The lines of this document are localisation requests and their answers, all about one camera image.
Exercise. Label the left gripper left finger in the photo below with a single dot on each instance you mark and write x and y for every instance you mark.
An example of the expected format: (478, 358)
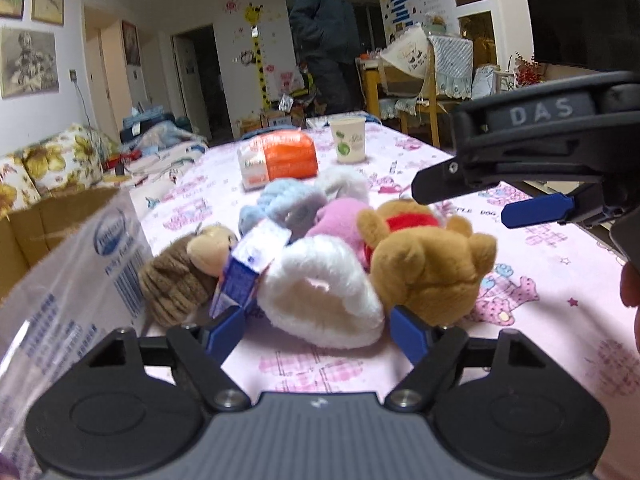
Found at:
(200, 351)

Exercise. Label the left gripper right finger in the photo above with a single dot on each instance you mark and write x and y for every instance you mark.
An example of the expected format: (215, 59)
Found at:
(433, 353)

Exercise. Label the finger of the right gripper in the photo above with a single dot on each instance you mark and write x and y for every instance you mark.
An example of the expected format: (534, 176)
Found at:
(443, 181)
(537, 210)

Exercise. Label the brown ribbed plush hat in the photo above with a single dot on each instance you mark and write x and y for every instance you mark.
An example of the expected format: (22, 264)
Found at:
(184, 276)

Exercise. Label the brown teddy bear red scarf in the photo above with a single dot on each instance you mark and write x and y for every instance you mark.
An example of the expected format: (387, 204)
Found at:
(431, 267)

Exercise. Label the purple tissue packet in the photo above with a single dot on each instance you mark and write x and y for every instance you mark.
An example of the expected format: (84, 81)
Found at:
(239, 280)

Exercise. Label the white fluffy pompom plush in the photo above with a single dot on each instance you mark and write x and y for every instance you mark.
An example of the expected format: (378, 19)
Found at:
(343, 182)

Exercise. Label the pink fluffy sock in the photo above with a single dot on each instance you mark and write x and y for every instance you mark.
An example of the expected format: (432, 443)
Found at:
(339, 219)

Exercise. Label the light blue plush toy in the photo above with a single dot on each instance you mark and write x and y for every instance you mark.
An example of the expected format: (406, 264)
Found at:
(288, 202)

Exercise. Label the operator hand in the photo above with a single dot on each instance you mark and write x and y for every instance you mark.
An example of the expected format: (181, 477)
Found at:
(630, 295)

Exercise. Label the pink cartoon tablecloth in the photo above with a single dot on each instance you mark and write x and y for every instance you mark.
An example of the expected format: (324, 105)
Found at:
(556, 284)

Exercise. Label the white paper cup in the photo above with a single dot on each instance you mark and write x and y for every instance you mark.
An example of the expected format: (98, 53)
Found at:
(349, 136)

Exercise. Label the wooden chair with cloth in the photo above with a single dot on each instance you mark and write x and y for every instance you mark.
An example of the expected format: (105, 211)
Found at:
(444, 65)

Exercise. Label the cardboard box with plastic wrap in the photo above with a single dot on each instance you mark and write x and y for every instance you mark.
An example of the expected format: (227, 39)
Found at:
(68, 302)

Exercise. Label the orange tissue pack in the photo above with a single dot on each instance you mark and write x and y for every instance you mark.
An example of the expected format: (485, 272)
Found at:
(276, 155)

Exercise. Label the person in black clothes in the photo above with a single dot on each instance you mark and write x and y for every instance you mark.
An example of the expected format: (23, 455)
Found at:
(327, 35)

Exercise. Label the sofa with cartoon cover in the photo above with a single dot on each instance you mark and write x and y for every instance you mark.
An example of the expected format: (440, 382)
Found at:
(148, 166)

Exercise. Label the floral sofa cushion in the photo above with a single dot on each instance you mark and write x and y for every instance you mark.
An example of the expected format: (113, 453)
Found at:
(69, 161)

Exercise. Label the giraffe height chart sticker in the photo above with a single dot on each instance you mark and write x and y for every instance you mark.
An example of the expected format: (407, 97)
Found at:
(252, 15)

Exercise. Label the framed pencil portrait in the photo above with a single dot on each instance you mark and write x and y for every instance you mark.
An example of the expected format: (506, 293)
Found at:
(28, 62)

